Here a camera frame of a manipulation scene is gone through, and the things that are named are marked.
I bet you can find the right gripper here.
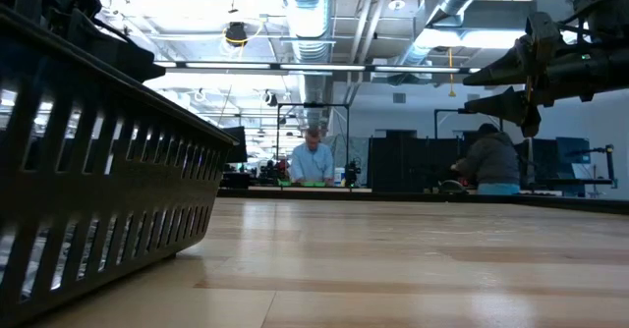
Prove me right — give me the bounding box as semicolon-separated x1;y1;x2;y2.
462;11;629;138

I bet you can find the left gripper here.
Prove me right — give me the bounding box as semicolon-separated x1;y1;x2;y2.
12;0;167;83

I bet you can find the person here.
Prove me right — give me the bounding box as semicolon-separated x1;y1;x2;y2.
450;123;523;195
289;127;336;187

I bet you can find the black partition panel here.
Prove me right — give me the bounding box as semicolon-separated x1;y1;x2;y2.
367;135;466;195
515;137;559;192

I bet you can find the dark computer monitor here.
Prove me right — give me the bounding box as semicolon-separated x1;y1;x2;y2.
554;136;592;166

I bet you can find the black angled monitor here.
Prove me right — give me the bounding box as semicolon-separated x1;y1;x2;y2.
223;125;249;165

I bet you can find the black slotted plastic basket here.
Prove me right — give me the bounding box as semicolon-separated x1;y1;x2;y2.
0;3;241;328

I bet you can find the small black box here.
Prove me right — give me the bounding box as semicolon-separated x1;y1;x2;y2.
219;170;252;190

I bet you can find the long linear light fixture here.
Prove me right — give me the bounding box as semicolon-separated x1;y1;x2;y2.
154;60;483;77

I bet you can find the wooden workbench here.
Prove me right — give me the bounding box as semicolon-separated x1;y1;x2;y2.
248;185;373;194

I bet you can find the yellow hanging cord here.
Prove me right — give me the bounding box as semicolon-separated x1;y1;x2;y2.
445;46;457;98

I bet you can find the black station frame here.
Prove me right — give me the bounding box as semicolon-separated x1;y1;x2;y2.
275;101;352;188
433;107;505;145

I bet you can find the black cable loop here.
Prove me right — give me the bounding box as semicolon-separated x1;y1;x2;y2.
436;179;468;195

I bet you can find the black hanging cord reel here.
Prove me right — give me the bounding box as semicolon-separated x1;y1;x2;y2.
223;20;251;49

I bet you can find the black table frame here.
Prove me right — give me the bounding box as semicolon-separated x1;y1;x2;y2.
215;188;629;216

